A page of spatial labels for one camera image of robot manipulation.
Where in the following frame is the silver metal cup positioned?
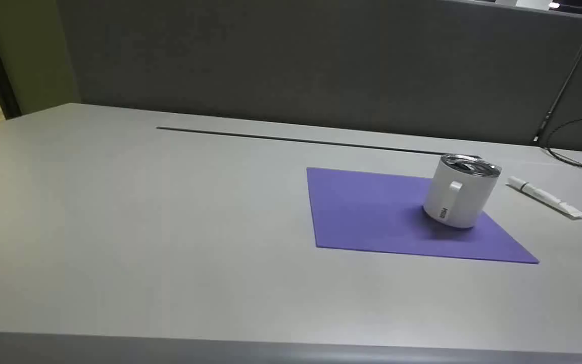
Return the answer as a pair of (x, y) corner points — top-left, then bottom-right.
(439, 152), (504, 180)

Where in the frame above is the purple rectangular mat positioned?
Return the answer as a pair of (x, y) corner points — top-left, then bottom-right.
(305, 167), (542, 267)

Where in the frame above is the large grey partition panel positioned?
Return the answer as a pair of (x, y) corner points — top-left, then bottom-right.
(57, 0), (582, 146)

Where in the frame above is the white marker tube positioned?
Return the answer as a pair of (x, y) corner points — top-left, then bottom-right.
(506, 175), (582, 222)

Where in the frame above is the white mug with handle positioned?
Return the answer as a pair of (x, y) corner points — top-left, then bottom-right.
(423, 159), (501, 231)

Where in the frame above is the black cable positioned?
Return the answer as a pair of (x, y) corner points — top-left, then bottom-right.
(531, 111), (582, 176)

